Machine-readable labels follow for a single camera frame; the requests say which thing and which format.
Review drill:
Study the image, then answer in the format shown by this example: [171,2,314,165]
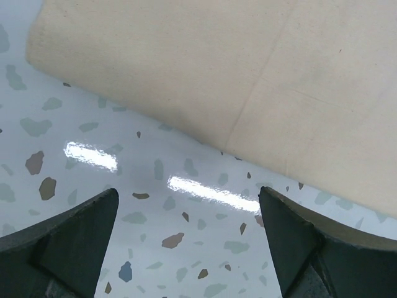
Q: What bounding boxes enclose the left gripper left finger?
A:
[1,188,119,297]

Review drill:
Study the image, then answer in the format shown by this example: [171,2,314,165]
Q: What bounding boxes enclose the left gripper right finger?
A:
[259,187,396,298]

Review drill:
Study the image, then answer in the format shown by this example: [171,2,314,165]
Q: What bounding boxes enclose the beige cloth wrap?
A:
[26,1,396,220]

